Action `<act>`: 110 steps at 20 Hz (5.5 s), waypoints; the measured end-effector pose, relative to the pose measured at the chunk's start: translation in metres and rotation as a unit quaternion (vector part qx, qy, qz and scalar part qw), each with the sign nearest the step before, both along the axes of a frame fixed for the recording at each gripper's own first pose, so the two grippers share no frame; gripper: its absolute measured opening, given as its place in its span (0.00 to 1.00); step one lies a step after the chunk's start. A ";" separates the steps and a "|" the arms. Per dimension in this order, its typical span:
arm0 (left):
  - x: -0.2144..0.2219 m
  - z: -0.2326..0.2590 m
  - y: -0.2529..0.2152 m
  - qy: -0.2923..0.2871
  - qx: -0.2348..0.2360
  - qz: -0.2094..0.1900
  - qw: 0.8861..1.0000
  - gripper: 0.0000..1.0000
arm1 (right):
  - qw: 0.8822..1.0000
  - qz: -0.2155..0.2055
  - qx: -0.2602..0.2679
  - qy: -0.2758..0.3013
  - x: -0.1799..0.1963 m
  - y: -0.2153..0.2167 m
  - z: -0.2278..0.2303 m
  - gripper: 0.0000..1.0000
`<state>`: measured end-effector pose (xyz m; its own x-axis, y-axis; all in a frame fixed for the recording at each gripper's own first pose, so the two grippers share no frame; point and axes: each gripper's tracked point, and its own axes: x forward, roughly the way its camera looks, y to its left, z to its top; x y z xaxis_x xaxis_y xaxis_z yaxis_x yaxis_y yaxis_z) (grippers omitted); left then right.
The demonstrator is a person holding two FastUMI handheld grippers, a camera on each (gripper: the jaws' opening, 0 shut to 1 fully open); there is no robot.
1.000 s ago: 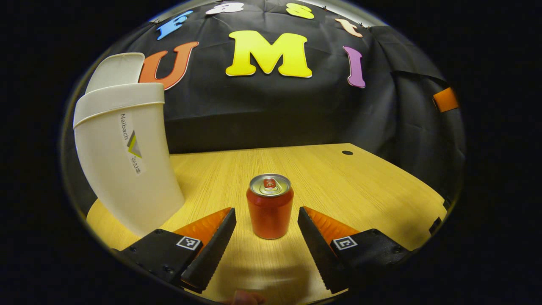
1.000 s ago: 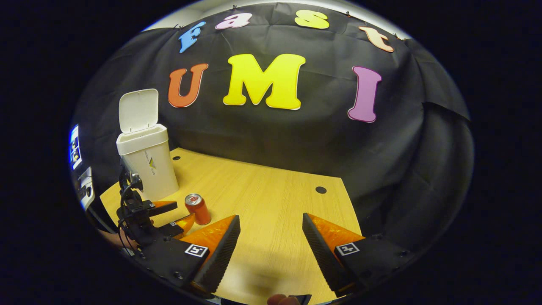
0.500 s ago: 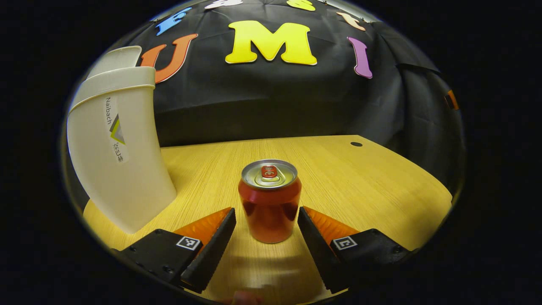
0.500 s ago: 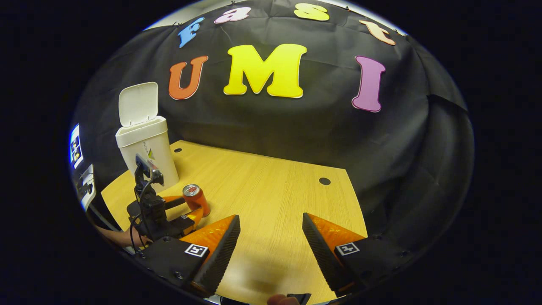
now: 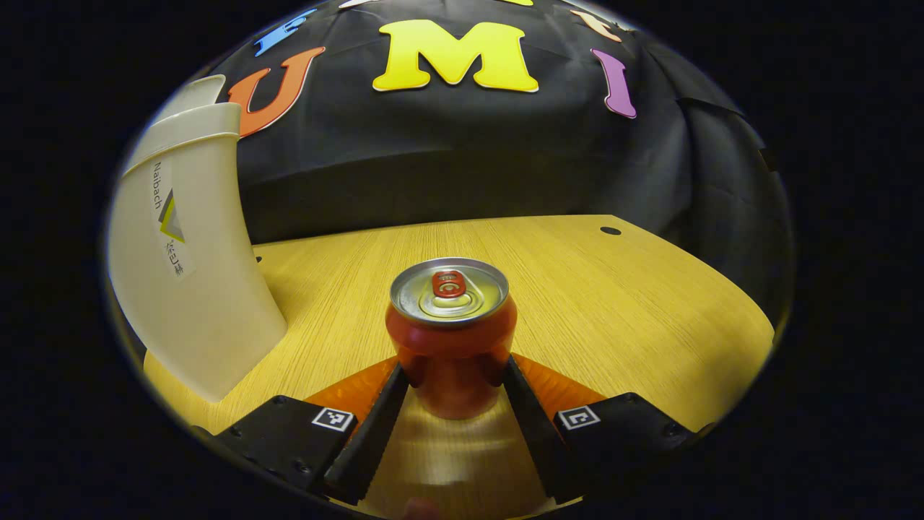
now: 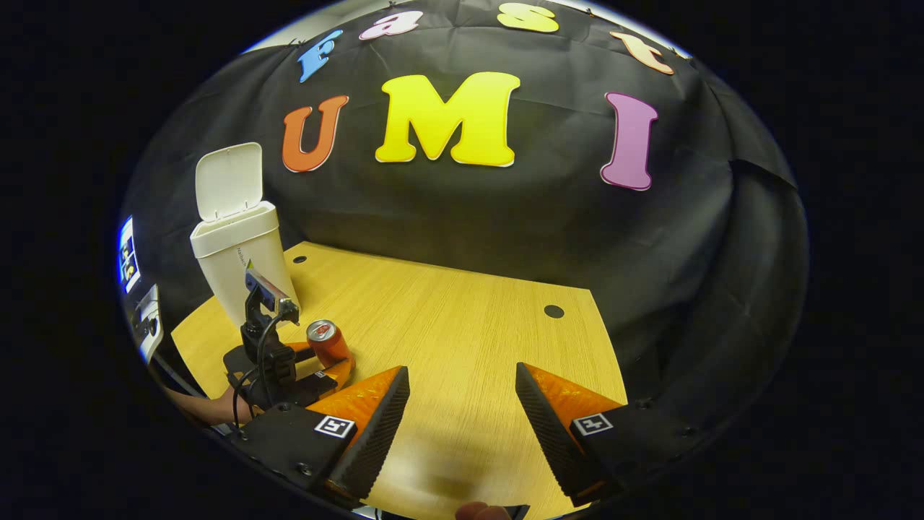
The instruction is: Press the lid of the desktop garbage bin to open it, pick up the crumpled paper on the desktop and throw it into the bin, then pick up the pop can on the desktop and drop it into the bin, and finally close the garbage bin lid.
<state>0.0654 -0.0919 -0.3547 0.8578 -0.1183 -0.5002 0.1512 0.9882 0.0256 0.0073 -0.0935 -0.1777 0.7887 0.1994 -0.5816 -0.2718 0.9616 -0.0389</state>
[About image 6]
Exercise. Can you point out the white electronic device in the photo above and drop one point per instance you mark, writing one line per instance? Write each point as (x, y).
(149, 321)

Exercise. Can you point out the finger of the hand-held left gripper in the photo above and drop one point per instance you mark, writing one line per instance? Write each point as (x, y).
(299, 352)
(343, 374)

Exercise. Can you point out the computer monitor screen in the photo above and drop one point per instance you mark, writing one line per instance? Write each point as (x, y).
(128, 253)

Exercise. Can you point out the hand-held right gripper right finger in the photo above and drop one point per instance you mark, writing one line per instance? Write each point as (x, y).
(552, 433)

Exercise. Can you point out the white desktop garbage bin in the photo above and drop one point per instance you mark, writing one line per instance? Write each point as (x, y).
(238, 245)

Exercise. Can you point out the red pop can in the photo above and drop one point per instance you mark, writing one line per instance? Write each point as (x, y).
(330, 347)

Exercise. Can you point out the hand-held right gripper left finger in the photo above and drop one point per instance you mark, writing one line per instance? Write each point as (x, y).
(375, 433)

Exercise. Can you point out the black backdrop cloth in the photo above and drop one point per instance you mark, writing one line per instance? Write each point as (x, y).
(469, 217)

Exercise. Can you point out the wooden desktop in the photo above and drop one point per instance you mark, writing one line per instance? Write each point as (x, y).
(447, 325)

